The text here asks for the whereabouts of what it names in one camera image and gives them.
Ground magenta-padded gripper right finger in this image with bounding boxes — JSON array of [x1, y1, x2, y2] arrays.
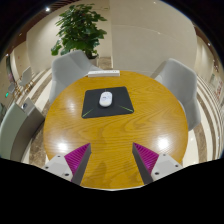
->
[[131, 142, 184, 185]]

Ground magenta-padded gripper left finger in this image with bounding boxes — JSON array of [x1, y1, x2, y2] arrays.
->
[[40, 143, 92, 186]]

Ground white cartoon-print computer mouse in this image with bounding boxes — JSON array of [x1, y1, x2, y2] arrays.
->
[[98, 91, 114, 108]]

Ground black mouse pad green lines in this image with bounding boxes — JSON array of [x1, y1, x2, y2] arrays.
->
[[81, 86, 135, 119]]

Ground grey-green armchair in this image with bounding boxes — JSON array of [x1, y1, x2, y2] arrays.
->
[[0, 97, 46, 163]]

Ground grey shell chair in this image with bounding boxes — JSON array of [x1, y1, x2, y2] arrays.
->
[[150, 57, 202, 132], [48, 49, 101, 104]]

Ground white background chair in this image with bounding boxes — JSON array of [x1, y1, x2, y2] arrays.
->
[[19, 66, 34, 89]]

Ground potted green leafy plant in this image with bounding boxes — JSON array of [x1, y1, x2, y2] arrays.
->
[[50, 3, 108, 68]]

